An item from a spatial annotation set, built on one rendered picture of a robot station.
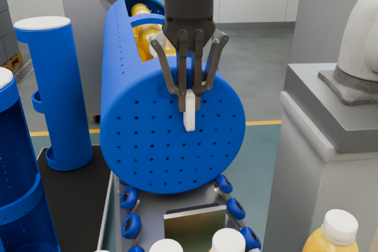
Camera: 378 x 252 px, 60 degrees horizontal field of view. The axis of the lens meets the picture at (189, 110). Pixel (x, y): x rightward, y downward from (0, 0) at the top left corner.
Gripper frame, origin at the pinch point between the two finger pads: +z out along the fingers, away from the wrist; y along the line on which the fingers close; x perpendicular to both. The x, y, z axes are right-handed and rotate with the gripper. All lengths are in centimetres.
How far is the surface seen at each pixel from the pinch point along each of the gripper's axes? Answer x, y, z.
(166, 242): -23.7, -7.9, 4.4
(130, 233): -7.8, -12.4, 19.2
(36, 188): 53, -46, 54
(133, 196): 0.5, -11.3, 18.3
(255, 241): -14.4, 8.5, 18.9
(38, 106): 127, -58, 56
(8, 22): 384, -137, 62
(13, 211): 45, -52, 57
